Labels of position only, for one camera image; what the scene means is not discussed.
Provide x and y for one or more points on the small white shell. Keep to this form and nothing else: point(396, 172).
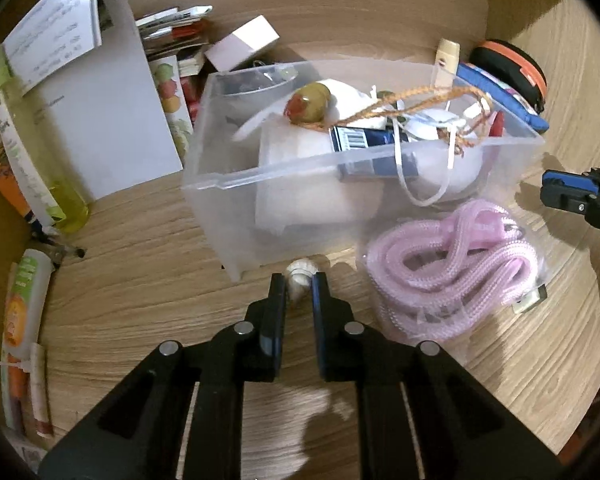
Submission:
point(300, 277)

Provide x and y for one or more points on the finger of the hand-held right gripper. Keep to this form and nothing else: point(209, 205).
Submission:
point(565, 187)

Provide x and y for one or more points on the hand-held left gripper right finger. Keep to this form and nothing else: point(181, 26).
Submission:
point(322, 320)

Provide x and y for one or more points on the white folded paper booklet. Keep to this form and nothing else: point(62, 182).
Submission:
point(115, 125)

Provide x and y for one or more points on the white green orange tube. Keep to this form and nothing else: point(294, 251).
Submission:
point(25, 300)

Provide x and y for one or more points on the blue patterned pouch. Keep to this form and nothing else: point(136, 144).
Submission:
point(510, 95)

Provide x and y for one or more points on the cream tube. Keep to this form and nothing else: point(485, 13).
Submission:
point(446, 60)

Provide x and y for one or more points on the printed paper leaflet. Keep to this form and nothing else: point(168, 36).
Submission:
point(50, 25)

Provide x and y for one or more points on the red green ball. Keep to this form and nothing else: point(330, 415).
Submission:
point(307, 100)

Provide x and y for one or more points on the orange printed box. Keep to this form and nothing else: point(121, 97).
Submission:
point(0, 175)

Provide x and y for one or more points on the black orange zip case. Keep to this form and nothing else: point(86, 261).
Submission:
point(515, 60)

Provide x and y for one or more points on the dark blue box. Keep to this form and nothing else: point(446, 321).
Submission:
point(365, 150)

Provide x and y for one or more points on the wooden desktop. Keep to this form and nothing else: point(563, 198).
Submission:
point(145, 270)

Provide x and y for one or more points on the yellow-green liquid bottle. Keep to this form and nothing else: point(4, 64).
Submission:
point(35, 160)

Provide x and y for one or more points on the clear plastic storage bin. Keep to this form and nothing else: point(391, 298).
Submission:
point(230, 200)

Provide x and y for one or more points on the white pink small box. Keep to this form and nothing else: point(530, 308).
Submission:
point(242, 42)

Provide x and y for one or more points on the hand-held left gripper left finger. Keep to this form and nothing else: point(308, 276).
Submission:
point(275, 320)

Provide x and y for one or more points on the white cup face mask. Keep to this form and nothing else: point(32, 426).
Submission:
point(440, 170)

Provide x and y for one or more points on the paper roll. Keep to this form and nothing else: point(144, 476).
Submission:
point(300, 175)

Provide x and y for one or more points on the pile of colourful packets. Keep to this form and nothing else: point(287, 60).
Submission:
point(172, 85)

